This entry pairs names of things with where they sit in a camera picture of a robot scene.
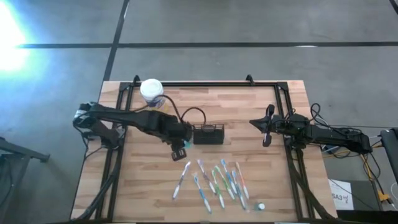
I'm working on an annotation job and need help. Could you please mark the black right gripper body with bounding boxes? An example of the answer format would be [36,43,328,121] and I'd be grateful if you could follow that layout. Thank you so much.
[262,104,295,147]

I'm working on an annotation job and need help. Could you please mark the black aluminium table frame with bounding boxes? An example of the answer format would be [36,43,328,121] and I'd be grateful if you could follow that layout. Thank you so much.
[70,73,338,223]

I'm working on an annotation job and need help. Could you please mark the dark grey computer case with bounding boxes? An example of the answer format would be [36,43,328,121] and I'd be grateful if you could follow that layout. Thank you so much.
[379,127,398,185]

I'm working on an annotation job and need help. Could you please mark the white printed paper sheet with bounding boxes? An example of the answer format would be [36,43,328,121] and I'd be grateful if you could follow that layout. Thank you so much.
[328,178,355,211]

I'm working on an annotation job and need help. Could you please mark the black metal stand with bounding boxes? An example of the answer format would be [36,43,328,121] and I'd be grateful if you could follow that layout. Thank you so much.
[0,136,51,224]

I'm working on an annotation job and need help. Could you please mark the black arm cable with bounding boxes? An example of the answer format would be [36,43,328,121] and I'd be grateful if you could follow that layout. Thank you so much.
[284,102,361,138]
[136,94,207,126]

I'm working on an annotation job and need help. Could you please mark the orange white wrapped toothbrush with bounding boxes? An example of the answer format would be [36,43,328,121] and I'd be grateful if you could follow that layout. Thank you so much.
[234,161,250,200]

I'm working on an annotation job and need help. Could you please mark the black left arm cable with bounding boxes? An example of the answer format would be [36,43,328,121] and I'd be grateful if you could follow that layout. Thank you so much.
[136,94,207,126]

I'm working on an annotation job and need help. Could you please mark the black wire caddy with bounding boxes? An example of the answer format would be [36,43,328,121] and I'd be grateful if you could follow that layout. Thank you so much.
[193,123,225,145]

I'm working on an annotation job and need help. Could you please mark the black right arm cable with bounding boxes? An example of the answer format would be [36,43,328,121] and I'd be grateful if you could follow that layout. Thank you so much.
[284,102,361,138]

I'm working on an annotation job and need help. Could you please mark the dark grey floor box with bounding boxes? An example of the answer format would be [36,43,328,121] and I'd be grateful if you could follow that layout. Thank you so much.
[350,179,382,212]

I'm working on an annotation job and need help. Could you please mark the yellow floor cable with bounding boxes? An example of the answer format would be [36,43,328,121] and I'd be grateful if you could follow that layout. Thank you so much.
[323,149,391,203]

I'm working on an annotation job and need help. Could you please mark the Lysol disinfecting wipes canister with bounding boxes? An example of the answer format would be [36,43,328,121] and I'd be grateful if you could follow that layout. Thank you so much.
[139,78,170,113]

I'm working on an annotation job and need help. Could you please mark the green white toothbrush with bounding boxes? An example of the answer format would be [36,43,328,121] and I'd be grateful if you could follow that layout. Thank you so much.
[211,169,226,209]
[214,165,236,200]

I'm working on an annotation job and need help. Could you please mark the black case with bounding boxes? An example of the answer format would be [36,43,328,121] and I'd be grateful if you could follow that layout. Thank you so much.
[336,210,398,224]

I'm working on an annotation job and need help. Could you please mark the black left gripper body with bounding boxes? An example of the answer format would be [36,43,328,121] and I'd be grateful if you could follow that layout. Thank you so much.
[161,118,194,162]

